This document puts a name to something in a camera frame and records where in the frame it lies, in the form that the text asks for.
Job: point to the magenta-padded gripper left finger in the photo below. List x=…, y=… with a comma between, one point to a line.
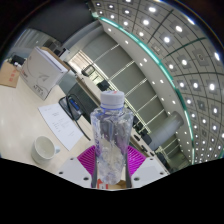
x=74, y=171

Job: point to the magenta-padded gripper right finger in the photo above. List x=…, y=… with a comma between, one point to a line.
x=150, y=171

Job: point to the clear plastic water bottle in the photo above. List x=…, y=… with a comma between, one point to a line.
x=112, y=133

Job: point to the white ceramic mug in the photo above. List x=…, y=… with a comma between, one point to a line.
x=43, y=150

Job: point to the white printed paper sheet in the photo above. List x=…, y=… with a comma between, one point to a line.
x=61, y=125

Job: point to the black desk telephone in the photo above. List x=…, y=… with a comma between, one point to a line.
x=71, y=105

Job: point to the row of black office chairs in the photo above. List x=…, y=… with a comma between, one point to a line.
x=103, y=85

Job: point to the large white cardboard box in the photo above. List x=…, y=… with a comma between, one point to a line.
x=41, y=71

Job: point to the group of round ceiling lights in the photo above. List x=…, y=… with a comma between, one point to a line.
x=166, y=39

